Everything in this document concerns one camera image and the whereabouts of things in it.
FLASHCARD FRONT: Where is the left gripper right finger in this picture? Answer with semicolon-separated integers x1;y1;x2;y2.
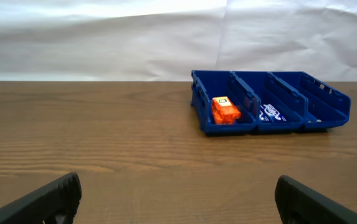
274;175;357;224

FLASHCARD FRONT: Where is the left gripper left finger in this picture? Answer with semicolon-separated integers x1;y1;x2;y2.
0;172;83;224

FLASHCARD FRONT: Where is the blue candy pack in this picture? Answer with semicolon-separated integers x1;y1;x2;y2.
258;107;268;123
264;103;287;123

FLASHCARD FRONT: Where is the orange candy box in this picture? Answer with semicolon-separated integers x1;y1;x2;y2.
211;96;242;121
212;114;241;126

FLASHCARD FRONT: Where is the blue tray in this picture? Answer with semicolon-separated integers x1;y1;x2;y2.
190;70;353;136

